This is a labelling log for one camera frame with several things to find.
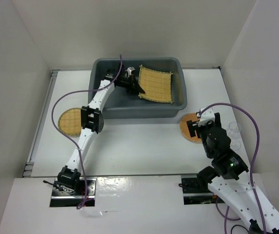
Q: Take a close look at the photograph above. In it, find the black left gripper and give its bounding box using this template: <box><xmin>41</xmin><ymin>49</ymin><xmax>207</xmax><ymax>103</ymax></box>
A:
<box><xmin>118</xmin><ymin>74</ymin><xmax>145</xmax><ymax>95</ymax></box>

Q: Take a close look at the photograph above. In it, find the round orange woven tray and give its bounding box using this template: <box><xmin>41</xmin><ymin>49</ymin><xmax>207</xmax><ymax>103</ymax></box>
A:
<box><xmin>179</xmin><ymin>113</ymin><xmax>202</xmax><ymax>144</ymax></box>

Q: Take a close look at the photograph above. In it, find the rectangular bamboo mat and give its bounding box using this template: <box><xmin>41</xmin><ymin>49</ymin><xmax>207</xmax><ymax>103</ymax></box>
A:
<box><xmin>138</xmin><ymin>65</ymin><xmax>173</xmax><ymax>104</ymax></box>

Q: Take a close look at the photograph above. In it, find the clear plastic cup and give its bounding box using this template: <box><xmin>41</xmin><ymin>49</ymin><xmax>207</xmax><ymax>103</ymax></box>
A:
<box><xmin>227</xmin><ymin>122</ymin><xmax>241</xmax><ymax>138</ymax></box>
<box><xmin>230</xmin><ymin>139</ymin><xmax>241</xmax><ymax>151</ymax></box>

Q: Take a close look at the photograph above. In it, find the round yellow bamboo tray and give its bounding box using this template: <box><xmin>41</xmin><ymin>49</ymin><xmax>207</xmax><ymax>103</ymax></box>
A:
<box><xmin>57</xmin><ymin>108</ymin><xmax>82</xmax><ymax>137</ymax></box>

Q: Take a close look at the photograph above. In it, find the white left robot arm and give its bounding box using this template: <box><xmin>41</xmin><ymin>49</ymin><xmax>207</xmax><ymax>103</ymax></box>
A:
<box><xmin>57</xmin><ymin>67</ymin><xmax>145</xmax><ymax>195</ymax></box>

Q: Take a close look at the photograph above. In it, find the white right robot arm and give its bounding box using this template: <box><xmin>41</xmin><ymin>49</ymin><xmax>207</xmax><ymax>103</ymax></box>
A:
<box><xmin>186</xmin><ymin>110</ymin><xmax>279</xmax><ymax>234</ymax></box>

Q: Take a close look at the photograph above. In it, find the grey plastic bin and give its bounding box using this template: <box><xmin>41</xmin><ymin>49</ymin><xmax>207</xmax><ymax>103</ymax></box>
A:
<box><xmin>88</xmin><ymin>58</ymin><xmax>187</xmax><ymax>119</ymax></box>

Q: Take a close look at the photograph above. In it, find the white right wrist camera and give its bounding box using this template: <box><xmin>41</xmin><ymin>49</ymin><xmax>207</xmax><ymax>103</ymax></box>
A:
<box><xmin>196</xmin><ymin>108</ymin><xmax>215</xmax><ymax>127</ymax></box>

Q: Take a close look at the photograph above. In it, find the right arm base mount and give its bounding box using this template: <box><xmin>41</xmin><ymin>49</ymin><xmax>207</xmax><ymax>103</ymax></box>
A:
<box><xmin>178</xmin><ymin>174</ymin><xmax>224</xmax><ymax>205</ymax></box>

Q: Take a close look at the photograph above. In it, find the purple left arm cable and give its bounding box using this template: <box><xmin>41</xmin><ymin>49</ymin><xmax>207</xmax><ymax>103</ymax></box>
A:
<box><xmin>52</xmin><ymin>54</ymin><xmax>124</xmax><ymax>210</ymax></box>

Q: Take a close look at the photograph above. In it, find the thin black cable loop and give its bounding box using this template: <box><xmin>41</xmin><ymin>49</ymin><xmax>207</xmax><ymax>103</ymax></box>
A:
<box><xmin>230</xmin><ymin>224</ymin><xmax>252</xmax><ymax>234</ymax></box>

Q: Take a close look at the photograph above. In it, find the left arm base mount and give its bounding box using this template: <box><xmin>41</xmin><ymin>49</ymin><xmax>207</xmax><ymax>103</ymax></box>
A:
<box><xmin>42</xmin><ymin>178</ymin><xmax>96</xmax><ymax>207</ymax></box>

